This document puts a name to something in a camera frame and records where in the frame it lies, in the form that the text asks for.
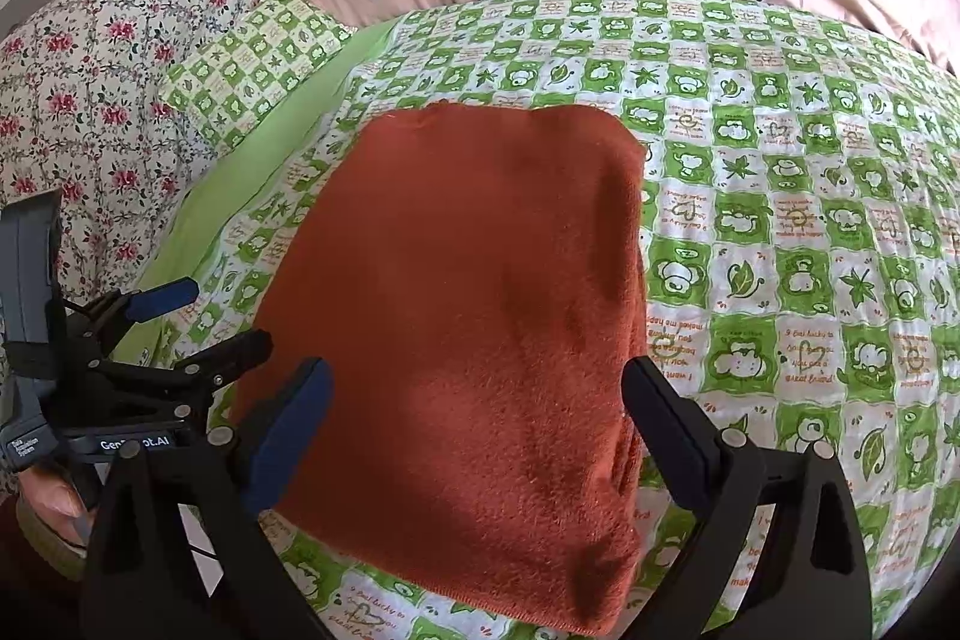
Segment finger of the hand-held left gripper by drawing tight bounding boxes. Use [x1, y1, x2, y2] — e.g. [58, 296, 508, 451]
[64, 276, 202, 360]
[96, 329, 275, 402]

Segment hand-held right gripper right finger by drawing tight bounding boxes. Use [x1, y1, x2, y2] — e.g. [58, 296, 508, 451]
[621, 355, 877, 640]

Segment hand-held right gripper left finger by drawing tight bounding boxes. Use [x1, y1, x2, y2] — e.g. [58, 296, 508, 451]
[79, 356, 335, 640]

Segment rust orange fleece garment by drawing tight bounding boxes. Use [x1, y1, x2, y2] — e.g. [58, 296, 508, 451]
[229, 104, 652, 638]

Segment person's left forearm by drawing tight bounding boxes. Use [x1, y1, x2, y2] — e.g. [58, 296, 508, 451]
[13, 497, 92, 585]

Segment person's left hand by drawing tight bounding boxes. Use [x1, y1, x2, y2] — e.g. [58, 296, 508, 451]
[13, 456, 102, 545]

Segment floral pink pillow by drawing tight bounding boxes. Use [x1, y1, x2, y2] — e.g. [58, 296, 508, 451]
[0, 0, 320, 319]

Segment green checked printed blanket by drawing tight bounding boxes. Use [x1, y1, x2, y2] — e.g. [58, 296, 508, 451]
[112, 0, 960, 640]

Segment green checked pillow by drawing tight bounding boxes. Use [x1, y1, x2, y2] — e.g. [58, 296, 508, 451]
[160, 0, 359, 160]

